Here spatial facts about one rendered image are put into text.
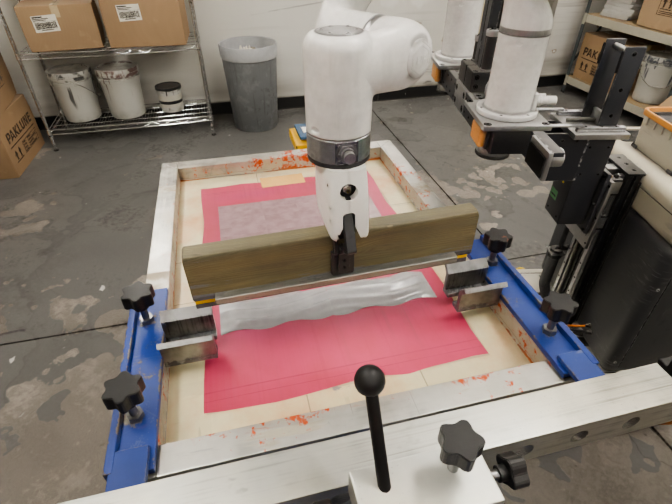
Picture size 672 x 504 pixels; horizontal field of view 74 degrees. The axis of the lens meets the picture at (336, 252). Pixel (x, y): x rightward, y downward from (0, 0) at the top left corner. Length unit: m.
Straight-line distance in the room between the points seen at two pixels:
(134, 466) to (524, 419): 0.42
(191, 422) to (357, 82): 0.46
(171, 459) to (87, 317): 1.81
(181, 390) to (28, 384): 1.55
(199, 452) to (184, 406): 0.10
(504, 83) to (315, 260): 0.57
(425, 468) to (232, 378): 0.32
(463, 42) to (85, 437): 1.78
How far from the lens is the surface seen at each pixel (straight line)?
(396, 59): 0.51
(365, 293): 0.76
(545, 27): 0.99
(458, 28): 1.40
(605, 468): 1.88
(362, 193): 0.52
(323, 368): 0.66
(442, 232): 0.65
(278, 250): 0.58
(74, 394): 2.06
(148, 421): 0.60
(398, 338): 0.70
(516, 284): 0.77
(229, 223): 0.96
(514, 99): 1.00
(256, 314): 0.74
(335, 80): 0.48
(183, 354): 0.66
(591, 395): 0.60
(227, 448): 0.57
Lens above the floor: 1.48
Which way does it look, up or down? 37 degrees down
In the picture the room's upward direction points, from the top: straight up
